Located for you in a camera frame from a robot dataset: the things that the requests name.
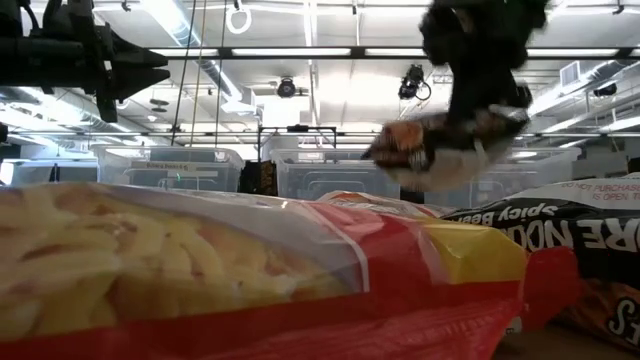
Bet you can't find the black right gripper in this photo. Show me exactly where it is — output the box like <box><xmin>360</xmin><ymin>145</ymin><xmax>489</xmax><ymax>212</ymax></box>
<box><xmin>418</xmin><ymin>0</ymin><xmax>551</xmax><ymax>129</ymax></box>

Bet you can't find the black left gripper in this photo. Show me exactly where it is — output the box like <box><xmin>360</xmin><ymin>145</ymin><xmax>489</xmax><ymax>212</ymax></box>
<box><xmin>42</xmin><ymin>0</ymin><xmax>172</xmax><ymax>124</ymax></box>

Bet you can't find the black fire noodle packet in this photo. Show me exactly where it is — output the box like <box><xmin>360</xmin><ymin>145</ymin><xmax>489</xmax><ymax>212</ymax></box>
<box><xmin>360</xmin><ymin>105</ymin><xmax>532</xmax><ymax>195</ymax></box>

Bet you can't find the orange noodle packet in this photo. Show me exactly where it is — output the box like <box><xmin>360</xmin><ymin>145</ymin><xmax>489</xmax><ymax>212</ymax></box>
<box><xmin>317</xmin><ymin>190</ymin><xmax>454</xmax><ymax>220</ymax></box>

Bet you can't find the black spicy beef noodle packet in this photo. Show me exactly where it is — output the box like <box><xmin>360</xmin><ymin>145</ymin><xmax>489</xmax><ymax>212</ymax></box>
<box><xmin>442</xmin><ymin>172</ymin><xmax>640</xmax><ymax>352</ymax></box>

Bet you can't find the large red yellow noodle packet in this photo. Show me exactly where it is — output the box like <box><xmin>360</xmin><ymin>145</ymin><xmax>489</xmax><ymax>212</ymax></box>
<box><xmin>0</xmin><ymin>180</ymin><xmax>584</xmax><ymax>360</ymax></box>

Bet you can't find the white ceiling air vent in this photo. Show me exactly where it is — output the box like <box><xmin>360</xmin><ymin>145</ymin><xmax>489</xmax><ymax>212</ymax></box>
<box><xmin>559</xmin><ymin>60</ymin><xmax>582</xmax><ymax>88</ymax></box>

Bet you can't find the clear plastic bin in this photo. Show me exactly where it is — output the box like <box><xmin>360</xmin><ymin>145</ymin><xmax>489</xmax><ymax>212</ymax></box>
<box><xmin>423</xmin><ymin>147</ymin><xmax>582</xmax><ymax>209</ymax></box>
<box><xmin>269</xmin><ymin>148</ymin><xmax>401</xmax><ymax>202</ymax></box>

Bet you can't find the clear bin with paper label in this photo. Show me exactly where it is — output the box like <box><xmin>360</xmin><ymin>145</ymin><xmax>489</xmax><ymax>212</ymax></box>
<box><xmin>91</xmin><ymin>144</ymin><xmax>246</xmax><ymax>194</ymax></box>

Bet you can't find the grey fabric partition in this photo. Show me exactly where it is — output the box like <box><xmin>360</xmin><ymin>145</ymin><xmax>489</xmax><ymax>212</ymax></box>
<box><xmin>12</xmin><ymin>160</ymin><xmax>99</xmax><ymax>185</ymax></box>

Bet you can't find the background shelf with goods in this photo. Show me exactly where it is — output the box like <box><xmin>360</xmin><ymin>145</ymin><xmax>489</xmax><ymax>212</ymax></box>
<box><xmin>239</xmin><ymin>159</ymin><xmax>279</xmax><ymax>197</ymax></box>

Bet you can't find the black hanging cable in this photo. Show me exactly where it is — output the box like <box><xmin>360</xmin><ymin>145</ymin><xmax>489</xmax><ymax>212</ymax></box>
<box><xmin>170</xmin><ymin>0</ymin><xmax>198</xmax><ymax>146</ymax></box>

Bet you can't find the silver ceiling air duct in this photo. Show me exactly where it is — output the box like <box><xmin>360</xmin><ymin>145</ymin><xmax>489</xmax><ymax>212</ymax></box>
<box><xmin>141</xmin><ymin>0</ymin><xmax>259</xmax><ymax>116</ymax></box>

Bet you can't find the black ceiling camera with cable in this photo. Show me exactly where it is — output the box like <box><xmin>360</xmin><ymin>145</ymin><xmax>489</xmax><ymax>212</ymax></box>
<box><xmin>398</xmin><ymin>63</ymin><xmax>432</xmax><ymax>101</ymax></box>

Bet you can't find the white hanging ring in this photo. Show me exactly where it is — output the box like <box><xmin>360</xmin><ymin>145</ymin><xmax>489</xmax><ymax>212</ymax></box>
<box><xmin>225</xmin><ymin>3</ymin><xmax>253</xmax><ymax>35</ymax></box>

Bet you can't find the black overhead frame beam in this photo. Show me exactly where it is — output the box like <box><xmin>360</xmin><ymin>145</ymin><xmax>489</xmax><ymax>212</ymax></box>
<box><xmin>149</xmin><ymin>46</ymin><xmax>640</xmax><ymax>61</ymax></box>

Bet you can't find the round black ceiling camera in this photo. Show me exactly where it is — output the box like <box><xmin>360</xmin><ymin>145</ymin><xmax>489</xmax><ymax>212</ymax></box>
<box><xmin>276</xmin><ymin>77</ymin><xmax>297</xmax><ymax>99</ymax></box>

